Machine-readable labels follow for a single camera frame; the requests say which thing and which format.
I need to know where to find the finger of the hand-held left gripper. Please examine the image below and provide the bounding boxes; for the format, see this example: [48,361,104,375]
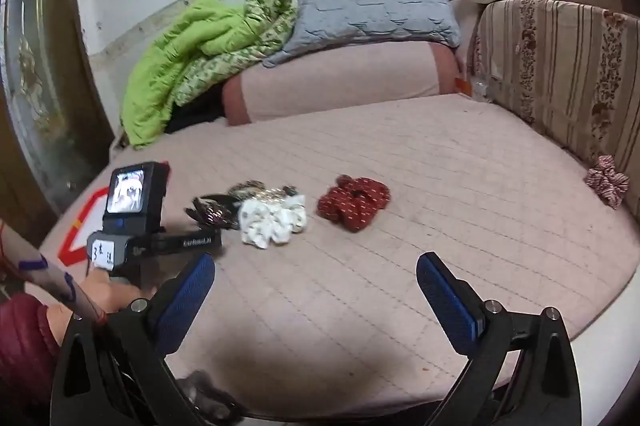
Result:
[127,231,224,260]

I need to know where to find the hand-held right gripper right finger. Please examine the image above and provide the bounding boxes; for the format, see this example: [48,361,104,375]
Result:
[416,251,583,426]

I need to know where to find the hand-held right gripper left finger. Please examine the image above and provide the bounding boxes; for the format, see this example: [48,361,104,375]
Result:
[50,253,241,426]

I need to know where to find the black hair claw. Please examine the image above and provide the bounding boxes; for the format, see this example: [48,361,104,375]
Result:
[184,192,242,231]

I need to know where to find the red cardboard box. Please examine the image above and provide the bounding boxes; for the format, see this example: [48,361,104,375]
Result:
[56,186,113,266]

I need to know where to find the leopard print hair tie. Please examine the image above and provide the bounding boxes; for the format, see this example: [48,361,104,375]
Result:
[227,179,266,202]

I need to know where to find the white dotted scrunchie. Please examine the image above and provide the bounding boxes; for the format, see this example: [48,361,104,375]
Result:
[239,193,308,249]

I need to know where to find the red dotted scrunchie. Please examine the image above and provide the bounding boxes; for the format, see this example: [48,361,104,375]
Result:
[316,175,392,233]

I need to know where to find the person's left hand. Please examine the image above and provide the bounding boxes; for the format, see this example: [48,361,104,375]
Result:
[80,273,157,314]

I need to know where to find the dark cloth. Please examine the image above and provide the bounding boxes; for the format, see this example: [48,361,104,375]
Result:
[165,81,228,134]

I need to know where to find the green quilt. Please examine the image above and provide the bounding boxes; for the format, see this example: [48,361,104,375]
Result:
[120,0,300,150]

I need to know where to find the person's dark red garment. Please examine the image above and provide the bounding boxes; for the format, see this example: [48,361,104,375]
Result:
[0,293,62,426]

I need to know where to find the pink floral scrunchie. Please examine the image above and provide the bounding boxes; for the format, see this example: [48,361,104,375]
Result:
[585,155,630,210]

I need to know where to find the pink bolster cushion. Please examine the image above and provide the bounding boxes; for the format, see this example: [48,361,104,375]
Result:
[222,41,463,127]

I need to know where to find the striped floral sofa cushion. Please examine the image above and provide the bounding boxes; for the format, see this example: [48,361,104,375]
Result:
[472,0,640,227]

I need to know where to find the grey quilted blanket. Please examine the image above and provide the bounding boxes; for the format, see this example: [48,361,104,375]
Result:
[262,0,462,68]

